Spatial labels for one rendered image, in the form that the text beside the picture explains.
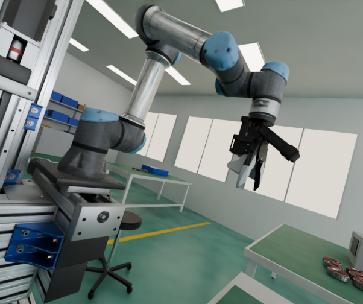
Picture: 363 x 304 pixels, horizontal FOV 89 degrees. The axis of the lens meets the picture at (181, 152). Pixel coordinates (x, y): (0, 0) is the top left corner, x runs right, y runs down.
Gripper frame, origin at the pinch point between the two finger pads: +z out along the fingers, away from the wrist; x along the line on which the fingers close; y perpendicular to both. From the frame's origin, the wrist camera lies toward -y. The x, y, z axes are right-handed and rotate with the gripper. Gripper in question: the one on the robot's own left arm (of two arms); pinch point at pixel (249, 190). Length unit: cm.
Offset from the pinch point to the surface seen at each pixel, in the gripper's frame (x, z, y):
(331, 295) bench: -85, 41, -28
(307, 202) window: -399, 2, 9
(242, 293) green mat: -31, 40, 1
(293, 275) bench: -84, 42, -11
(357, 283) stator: -117, 37, -41
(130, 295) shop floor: -69, 115, 89
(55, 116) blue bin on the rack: -119, -21, 589
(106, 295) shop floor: -52, 115, 99
